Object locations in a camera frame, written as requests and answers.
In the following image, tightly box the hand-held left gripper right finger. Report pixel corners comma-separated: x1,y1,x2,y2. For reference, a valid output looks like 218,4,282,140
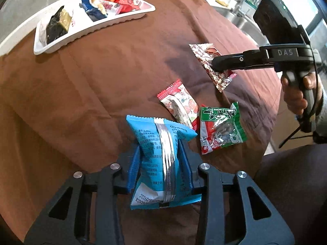
177,139,295,245

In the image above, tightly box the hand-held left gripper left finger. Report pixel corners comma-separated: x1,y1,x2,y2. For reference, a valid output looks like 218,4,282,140
24,145,141,245

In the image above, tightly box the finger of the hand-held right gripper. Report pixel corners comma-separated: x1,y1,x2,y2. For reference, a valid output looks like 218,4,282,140
210,47,269,72

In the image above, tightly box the light blue snack packet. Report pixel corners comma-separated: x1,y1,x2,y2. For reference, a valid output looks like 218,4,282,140
126,115,202,210

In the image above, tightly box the red patterned snack packet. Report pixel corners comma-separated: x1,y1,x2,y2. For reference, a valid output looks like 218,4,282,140
188,43,237,93

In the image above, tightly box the white divided tray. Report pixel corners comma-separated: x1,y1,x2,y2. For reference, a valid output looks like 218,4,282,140
33,0,156,56

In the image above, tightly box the person's right forearm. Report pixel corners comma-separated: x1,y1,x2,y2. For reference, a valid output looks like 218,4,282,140
315,82,327,139

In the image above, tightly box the person's right hand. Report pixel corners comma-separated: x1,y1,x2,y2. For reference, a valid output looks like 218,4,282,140
281,71,320,116

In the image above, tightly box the red clear snack packet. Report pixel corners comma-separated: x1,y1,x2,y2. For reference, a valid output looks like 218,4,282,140
200,121,221,155

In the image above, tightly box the metal sink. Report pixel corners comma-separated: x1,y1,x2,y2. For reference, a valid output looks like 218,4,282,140
217,5,271,47

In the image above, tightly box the green snack packet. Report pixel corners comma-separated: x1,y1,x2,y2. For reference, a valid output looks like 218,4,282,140
199,101,248,150

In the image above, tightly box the red white snack packet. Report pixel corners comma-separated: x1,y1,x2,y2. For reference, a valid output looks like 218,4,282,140
157,79,201,130

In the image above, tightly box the brown tablecloth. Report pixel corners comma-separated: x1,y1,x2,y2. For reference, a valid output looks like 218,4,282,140
0,0,283,245

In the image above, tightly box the person's leg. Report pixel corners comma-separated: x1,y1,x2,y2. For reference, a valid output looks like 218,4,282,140
253,143,327,245

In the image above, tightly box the blue bread snack packet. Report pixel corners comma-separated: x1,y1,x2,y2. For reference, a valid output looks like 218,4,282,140
79,0,108,22

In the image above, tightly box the black snack packet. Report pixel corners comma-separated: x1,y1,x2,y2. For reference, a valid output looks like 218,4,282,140
46,15,68,45

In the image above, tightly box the gold snack packet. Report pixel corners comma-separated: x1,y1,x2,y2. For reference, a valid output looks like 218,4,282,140
53,5,74,32

